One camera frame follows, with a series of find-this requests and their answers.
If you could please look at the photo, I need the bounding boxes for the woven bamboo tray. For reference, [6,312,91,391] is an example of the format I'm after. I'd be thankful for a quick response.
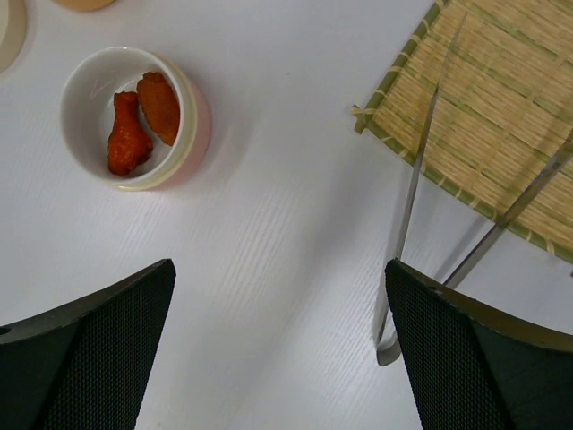
[351,0,573,269]

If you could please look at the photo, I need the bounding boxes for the cream lunch box lid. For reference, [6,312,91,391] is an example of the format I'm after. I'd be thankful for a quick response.
[0,0,28,73]

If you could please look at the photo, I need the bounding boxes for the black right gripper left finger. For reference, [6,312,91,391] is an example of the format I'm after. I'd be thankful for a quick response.
[1,259,175,429]

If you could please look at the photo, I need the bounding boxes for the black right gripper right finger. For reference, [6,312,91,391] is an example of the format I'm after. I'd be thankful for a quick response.
[385,260,572,429]

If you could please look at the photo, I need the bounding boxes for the red chicken drumstick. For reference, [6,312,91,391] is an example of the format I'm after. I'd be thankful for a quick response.
[107,91,153,176]

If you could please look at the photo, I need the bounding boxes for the steel food tongs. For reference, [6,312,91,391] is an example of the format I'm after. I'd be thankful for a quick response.
[375,27,572,366]

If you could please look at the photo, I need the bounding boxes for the orange fried chicken wing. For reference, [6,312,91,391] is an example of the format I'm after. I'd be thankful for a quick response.
[136,72,180,146]

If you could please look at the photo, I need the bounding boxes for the orange lunch box bowl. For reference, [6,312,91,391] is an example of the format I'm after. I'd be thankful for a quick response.
[53,0,115,13]

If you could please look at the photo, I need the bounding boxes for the pink lunch box bowl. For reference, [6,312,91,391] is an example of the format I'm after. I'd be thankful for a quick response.
[60,47,211,192]

